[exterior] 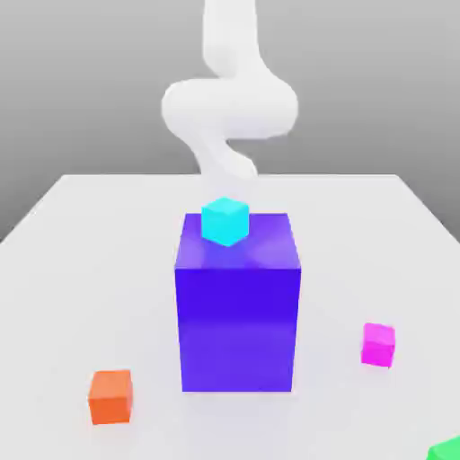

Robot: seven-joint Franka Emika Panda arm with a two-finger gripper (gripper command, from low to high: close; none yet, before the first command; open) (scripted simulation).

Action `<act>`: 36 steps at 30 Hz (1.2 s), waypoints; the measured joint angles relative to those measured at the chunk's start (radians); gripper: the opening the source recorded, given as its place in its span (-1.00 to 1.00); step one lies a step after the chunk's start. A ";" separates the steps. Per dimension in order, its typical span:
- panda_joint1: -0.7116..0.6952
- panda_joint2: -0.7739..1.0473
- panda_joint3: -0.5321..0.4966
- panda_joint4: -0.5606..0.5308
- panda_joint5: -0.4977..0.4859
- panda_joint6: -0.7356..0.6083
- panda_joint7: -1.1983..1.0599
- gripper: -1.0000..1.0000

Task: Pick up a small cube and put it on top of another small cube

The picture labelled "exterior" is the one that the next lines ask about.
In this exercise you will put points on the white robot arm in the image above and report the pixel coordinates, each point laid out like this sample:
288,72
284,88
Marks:
230,107

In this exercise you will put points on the small cyan cube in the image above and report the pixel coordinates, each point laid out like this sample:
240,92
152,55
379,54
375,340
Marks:
225,222

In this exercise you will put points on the small magenta cube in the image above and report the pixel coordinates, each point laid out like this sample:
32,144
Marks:
377,346

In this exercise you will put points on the small orange cube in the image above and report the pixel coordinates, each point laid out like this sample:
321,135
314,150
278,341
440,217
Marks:
110,399

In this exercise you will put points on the small green cube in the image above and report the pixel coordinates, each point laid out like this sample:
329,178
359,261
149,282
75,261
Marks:
447,452

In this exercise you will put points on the large purple box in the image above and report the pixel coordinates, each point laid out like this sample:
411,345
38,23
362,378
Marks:
237,323

